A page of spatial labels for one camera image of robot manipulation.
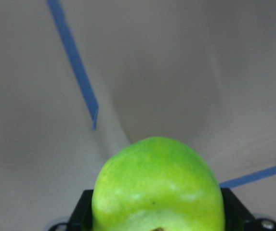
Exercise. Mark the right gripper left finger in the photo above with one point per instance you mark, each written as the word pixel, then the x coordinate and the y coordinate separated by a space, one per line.
pixel 81 218

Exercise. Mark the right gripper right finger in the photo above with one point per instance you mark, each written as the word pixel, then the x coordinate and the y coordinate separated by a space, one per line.
pixel 237 216

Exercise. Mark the green apple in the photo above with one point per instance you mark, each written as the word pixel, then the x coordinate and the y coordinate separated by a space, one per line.
pixel 157 184

